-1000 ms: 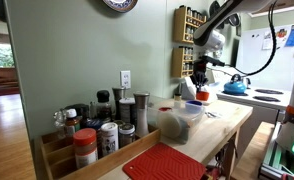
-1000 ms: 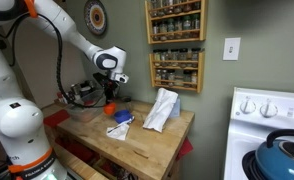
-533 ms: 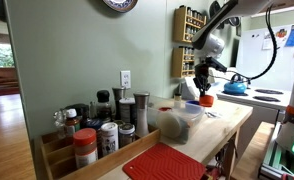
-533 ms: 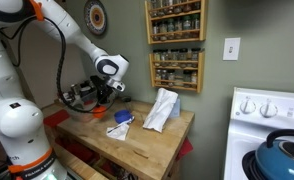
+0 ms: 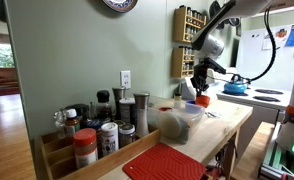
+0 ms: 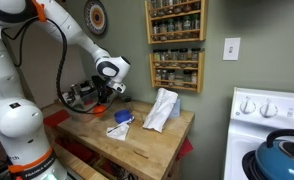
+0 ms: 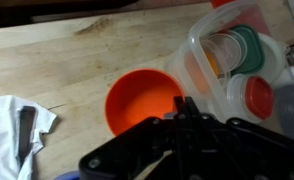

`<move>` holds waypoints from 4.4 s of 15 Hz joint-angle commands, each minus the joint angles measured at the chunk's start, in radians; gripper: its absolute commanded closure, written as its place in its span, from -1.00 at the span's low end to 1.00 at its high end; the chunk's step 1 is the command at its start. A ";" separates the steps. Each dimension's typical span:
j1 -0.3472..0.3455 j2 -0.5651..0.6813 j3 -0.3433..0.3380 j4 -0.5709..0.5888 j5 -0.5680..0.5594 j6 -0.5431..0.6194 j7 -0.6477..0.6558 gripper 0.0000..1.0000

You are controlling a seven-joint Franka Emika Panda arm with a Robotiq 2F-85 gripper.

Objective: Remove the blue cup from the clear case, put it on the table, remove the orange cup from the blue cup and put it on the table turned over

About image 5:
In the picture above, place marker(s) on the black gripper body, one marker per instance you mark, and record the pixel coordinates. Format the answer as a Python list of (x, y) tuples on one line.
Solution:
[(201, 72)]

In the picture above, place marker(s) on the orange plastic cup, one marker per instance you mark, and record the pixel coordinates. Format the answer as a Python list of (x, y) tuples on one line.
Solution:
[(203, 101)]

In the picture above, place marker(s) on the blue plastic cup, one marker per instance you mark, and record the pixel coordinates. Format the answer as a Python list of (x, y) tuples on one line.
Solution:
[(192, 103)]

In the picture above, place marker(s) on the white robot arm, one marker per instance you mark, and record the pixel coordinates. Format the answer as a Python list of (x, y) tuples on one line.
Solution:
[(213, 46)]

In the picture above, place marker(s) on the clear plastic case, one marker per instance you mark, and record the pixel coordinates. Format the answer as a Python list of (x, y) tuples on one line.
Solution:
[(187, 121)]

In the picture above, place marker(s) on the red plastic cup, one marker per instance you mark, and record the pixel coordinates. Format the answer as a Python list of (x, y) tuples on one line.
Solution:
[(165, 109)]

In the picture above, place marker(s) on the small clear spice jar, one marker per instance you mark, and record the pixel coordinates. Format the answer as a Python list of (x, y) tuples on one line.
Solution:
[(177, 100)]

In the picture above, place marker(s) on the wooden spice rack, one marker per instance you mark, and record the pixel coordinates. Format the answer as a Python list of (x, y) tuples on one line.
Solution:
[(178, 63), (179, 25)]

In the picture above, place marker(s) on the blue kettle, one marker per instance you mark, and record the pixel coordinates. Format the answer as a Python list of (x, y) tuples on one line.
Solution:
[(234, 88)]

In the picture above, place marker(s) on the black stove burner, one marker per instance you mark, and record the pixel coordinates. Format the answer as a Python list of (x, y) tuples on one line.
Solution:
[(240, 94), (269, 91), (266, 98)]

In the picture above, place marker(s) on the white stove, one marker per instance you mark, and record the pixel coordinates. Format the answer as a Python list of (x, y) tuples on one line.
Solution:
[(247, 100)]

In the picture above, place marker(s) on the white round plastic lid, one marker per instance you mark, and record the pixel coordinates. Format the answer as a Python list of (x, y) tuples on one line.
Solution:
[(170, 126)]

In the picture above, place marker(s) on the white refrigerator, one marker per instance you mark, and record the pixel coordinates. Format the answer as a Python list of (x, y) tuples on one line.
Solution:
[(257, 63)]

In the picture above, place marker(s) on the steel top white grinder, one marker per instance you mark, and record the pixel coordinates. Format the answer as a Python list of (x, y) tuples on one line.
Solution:
[(142, 113)]

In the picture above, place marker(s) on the dark hanging pan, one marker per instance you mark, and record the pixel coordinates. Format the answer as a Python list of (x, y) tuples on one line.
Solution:
[(214, 8)]

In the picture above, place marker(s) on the white fridge paper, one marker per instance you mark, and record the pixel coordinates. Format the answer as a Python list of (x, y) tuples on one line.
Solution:
[(266, 43)]

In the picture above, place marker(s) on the grey round tin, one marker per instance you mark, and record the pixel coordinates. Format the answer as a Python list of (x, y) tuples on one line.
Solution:
[(126, 110)]

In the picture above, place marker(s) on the steel top dark grinder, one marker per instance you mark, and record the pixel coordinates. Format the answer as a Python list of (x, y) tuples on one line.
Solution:
[(118, 93)]

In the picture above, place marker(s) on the red silicone mat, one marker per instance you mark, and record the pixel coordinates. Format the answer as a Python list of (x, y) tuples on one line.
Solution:
[(163, 165)]

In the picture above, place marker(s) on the small silver lid jar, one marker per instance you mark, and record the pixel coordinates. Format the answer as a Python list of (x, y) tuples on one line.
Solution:
[(126, 135)]

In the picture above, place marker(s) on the orange white fridge flyer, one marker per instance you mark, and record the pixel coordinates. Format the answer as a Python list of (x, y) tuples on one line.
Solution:
[(281, 35)]

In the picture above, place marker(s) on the black cap glass bottle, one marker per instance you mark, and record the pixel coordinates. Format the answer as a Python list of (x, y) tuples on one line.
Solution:
[(103, 100)]

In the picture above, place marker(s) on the wooden spice tray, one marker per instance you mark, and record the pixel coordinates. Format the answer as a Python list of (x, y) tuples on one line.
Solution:
[(127, 151)]

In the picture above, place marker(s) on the blue fridge flyer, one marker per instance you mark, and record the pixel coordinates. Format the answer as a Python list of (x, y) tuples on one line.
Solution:
[(293, 35)]

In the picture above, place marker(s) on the white spice shaker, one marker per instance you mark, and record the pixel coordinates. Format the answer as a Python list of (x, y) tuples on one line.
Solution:
[(109, 138)]

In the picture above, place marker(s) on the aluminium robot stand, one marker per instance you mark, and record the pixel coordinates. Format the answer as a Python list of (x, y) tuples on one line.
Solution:
[(270, 166)]

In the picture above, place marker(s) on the dark jar black lid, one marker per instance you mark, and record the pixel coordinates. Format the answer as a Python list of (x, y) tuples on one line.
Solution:
[(78, 111)]

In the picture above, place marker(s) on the red lid spice jar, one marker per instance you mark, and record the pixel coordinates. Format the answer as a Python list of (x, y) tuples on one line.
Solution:
[(85, 146)]

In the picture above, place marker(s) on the white cap orange label bottle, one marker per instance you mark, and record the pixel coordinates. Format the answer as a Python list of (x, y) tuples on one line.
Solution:
[(71, 121)]

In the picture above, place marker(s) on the clear glass bottle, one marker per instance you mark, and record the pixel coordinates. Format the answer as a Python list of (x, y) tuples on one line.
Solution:
[(59, 121)]

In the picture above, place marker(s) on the brown sofa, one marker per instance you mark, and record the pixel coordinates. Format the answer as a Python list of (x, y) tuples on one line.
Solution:
[(2, 78)]

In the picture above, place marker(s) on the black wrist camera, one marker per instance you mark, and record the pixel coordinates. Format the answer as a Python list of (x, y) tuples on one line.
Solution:
[(216, 66)]

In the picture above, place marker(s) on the white wall outlet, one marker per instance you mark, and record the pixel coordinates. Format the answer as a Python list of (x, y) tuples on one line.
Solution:
[(125, 79)]

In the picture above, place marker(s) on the decorative wall plate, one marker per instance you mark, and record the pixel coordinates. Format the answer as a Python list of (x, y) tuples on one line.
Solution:
[(120, 5)]

